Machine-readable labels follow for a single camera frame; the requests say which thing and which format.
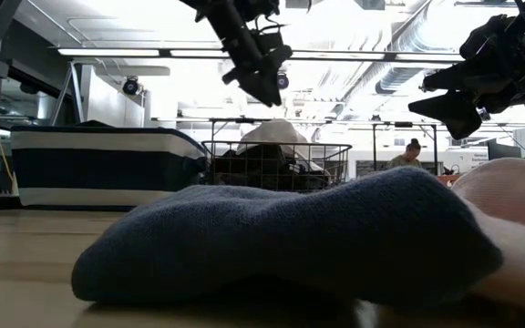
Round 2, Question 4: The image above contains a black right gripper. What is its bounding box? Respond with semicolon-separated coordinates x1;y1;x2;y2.
407;13;525;140

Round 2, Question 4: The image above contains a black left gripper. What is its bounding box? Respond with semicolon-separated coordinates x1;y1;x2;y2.
221;36;293;108

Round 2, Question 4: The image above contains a white cloth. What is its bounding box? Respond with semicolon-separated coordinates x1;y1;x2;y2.
236;118;312;159

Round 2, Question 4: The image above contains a black garment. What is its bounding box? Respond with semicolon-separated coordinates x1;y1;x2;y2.
211;145;332;192

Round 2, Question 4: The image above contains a pale pink cloth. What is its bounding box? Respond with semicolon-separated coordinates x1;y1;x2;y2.
451;157;525;318

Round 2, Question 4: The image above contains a navy blue cloth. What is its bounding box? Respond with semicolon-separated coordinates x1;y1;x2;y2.
70;166;504;311

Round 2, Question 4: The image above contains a dark computer monitor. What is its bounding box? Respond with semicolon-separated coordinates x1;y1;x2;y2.
487;138;522;161

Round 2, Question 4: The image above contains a person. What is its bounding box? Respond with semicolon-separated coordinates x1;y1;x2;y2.
386;138;424;170

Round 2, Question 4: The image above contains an orange plastic bin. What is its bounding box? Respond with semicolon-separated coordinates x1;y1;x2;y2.
435;174;462;188

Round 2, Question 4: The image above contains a folding metal stand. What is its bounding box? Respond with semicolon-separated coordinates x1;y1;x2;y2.
51;61;86;127

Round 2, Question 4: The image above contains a navy white striped fabric bin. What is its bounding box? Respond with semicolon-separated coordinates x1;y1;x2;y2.
10;119;209;211

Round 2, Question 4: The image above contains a silver ventilation duct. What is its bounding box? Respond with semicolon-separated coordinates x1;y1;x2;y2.
342;0;473;107

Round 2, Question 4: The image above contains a black metal frame stand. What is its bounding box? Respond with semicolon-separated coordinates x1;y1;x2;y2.
210;117;439;177

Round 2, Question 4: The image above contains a gold wire basket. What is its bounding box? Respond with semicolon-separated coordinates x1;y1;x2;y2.
201;139;354;193

